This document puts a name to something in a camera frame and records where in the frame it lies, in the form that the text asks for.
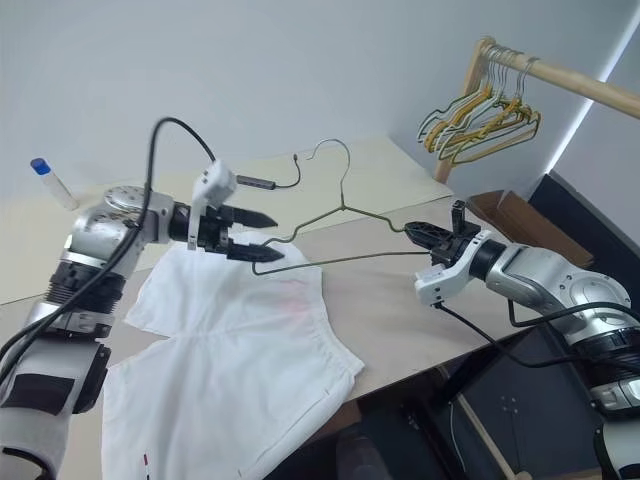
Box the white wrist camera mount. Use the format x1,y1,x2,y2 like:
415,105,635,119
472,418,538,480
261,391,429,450
187,159,239,251
413,230,494,305

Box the dark green wire hanger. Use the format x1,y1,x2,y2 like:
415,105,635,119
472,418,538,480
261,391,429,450
417,47,501,144

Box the wooden clothes rack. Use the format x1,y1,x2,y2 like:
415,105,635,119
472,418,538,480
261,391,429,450
433,37,640,184

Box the white tube with blue cap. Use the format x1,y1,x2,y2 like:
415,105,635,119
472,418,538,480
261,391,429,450
29,157,81,211

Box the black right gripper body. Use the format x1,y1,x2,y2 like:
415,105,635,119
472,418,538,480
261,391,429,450
429,199,481,266

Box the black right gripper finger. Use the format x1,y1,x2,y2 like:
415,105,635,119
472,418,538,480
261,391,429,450
405,220,454,241
408,234,451,252

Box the yellow wire hanger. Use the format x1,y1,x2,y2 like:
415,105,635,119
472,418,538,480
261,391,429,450
423,47,521,151

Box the white shorts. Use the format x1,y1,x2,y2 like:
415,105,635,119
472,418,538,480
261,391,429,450
101,230,366,480

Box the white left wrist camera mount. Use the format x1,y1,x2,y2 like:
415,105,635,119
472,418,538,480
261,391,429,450
187,159,239,251

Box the white wire hanger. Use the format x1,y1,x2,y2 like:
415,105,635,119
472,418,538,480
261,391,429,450
434,47,526,156

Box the wooden stick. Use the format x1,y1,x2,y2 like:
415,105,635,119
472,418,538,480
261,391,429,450
457,394,531,480

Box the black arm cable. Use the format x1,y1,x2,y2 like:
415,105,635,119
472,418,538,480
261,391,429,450
432,297,640,369
0,117,219,386

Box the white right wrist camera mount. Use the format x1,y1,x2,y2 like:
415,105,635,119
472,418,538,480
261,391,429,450
413,230,494,305

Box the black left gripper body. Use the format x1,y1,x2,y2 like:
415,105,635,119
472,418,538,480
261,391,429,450
196,203,240,256

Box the grey USB hub with cable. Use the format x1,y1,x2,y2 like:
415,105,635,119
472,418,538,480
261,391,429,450
234,153,302,192

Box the olive wire hanger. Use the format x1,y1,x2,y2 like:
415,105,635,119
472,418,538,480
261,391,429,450
251,138,434,277

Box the hangers on rack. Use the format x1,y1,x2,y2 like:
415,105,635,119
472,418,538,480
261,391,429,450
439,49,536,164

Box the brown cardboard box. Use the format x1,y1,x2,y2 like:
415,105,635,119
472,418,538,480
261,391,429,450
467,189,594,269

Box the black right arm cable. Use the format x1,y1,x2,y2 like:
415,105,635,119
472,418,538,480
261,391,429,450
432,297,640,369

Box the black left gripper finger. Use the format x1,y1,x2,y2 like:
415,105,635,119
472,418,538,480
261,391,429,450
226,242,286,264
232,206,279,228

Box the beige wire hanger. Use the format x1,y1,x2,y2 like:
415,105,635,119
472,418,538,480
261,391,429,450
449,57,542,166

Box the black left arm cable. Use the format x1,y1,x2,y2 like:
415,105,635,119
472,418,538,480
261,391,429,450
0,117,219,386

